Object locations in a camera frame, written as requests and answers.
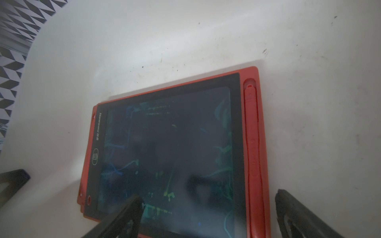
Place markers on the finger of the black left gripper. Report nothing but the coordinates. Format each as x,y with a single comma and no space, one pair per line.
11,183

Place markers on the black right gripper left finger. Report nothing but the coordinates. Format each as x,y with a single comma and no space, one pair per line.
122,223

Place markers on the red writing tablet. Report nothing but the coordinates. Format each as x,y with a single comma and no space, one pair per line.
195,152
82,198

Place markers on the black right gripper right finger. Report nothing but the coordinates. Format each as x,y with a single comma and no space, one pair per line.
297,221

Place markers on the white plastic storage box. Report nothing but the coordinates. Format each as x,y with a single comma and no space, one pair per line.
320,73

